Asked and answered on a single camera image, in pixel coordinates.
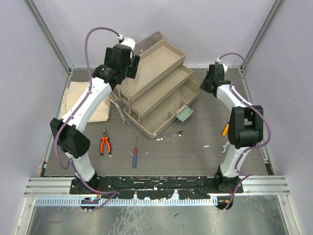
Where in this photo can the orange handled pliers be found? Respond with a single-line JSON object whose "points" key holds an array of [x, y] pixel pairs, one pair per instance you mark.
{"points": [[105, 140]]}

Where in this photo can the large silver wrench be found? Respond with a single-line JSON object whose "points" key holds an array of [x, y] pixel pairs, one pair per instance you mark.
{"points": [[125, 120]]}

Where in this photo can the blue handled screwdriver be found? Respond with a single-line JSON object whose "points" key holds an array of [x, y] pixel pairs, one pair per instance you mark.
{"points": [[135, 155]]}

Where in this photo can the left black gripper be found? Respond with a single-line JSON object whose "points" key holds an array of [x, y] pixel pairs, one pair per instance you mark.
{"points": [[131, 69]]}

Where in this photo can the brown translucent toolbox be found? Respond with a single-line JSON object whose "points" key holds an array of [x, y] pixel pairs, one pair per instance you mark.
{"points": [[162, 90]]}

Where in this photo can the beige cloth bag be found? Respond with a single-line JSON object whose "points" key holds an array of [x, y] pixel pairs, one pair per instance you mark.
{"points": [[73, 93]]}

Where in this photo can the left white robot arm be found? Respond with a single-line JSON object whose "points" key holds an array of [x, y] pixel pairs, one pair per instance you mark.
{"points": [[68, 131]]}

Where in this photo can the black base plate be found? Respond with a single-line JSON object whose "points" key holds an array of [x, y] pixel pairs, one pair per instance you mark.
{"points": [[187, 187]]}

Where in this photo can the small silver wrench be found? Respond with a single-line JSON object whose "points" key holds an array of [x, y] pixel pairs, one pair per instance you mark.
{"points": [[178, 134]]}

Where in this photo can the silver wrench near right arm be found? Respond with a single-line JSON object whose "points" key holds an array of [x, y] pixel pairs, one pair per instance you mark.
{"points": [[224, 147]]}

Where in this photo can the slotted cable duct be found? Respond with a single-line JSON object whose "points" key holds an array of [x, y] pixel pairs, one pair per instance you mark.
{"points": [[84, 201]]}

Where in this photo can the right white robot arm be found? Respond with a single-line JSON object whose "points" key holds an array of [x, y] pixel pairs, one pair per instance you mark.
{"points": [[245, 128]]}

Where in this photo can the yellow handled tool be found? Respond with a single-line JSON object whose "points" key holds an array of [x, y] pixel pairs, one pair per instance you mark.
{"points": [[225, 130]]}

